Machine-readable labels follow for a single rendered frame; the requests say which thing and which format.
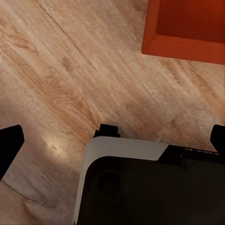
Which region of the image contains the storage box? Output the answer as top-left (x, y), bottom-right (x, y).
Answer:
top-left (142, 0), bottom-right (225, 65)

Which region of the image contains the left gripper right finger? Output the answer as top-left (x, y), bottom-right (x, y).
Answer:
top-left (210, 124), bottom-right (225, 162)

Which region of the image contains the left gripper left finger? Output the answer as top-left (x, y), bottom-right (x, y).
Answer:
top-left (0, 125), bottom-right (24, 181)

